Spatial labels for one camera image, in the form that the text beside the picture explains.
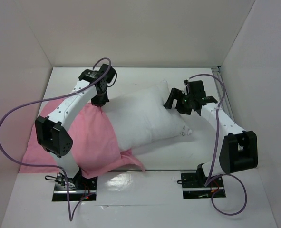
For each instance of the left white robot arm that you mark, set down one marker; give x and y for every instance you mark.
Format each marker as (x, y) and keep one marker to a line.
(52, 130)

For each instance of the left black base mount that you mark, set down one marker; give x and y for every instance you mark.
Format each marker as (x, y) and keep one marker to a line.
(79, 188)

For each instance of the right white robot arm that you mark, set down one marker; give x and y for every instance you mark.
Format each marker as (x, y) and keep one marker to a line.
(235, 148)

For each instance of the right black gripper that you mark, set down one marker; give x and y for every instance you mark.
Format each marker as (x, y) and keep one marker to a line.
(178, 100)

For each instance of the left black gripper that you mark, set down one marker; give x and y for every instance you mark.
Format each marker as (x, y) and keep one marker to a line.
(101, 102)

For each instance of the aluminium frame rail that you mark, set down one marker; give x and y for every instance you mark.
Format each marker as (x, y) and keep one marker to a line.
(216, 71)

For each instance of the pink pillowcase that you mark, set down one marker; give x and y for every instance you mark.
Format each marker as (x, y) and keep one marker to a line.
(95, 147)

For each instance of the white pillow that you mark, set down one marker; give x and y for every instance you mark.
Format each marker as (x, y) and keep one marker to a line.
(140, 118)

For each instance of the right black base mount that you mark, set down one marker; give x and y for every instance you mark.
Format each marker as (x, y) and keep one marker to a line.
(192, 188)

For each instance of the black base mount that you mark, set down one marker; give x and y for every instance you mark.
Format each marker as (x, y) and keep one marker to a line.
(79, 188)
(192, 188)

